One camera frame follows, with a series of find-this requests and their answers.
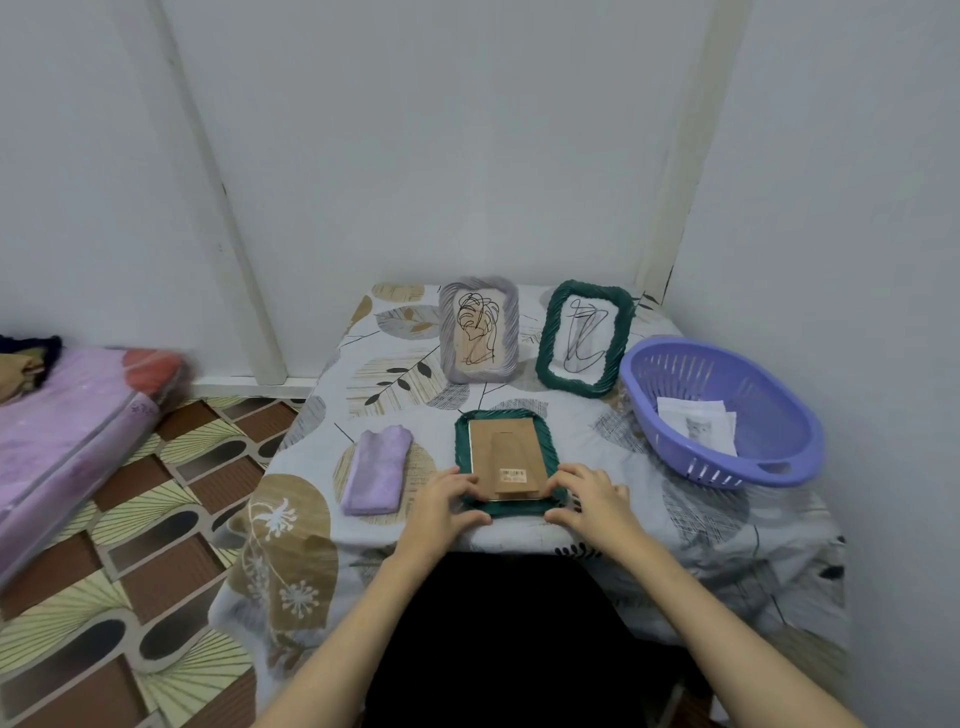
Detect person's right hand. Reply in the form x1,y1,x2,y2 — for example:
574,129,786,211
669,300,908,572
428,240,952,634
545,463,654,568

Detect person's left hand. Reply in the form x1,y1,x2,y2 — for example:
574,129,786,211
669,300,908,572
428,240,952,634
393,466,493,573

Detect brown cardboard frame backing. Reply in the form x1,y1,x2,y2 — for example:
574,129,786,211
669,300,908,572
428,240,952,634
468,418,547,502

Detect white paper grey drawing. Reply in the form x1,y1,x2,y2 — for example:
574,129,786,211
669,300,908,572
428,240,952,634
678,410,740,457

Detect grey woven picture frame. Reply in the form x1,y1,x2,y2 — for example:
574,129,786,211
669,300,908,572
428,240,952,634
438,275,521,385

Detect person's right forearm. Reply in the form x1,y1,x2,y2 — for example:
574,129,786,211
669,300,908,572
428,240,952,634
611,536,864,728

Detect person's left forearm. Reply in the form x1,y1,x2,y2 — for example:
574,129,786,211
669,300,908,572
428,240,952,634
254,551,451,728

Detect leaf patterned tablecloth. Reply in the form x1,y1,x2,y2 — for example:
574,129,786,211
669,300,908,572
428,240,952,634
208,281,849,676

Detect purple folded cloth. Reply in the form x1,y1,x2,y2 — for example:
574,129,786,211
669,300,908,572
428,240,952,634
341,425,414,517

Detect black trousers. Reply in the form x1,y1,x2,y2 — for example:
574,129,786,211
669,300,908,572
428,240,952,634
363,551,714,728

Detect purple plastic basket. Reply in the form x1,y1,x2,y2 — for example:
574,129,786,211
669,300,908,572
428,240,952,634
619,335,826,490

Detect purple mattress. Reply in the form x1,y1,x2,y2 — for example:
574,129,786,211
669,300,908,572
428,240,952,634
0,346,193,586

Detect pile of brown clothes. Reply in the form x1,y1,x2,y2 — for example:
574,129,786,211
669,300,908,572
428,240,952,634
0,335,63,406

